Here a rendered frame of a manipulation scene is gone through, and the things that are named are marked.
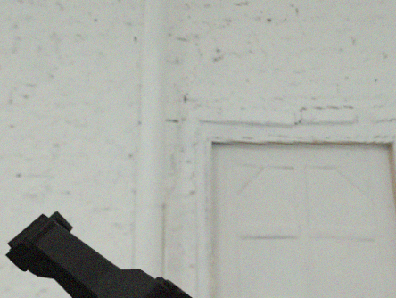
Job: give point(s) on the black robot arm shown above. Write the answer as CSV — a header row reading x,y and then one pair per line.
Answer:
x,y
47,248

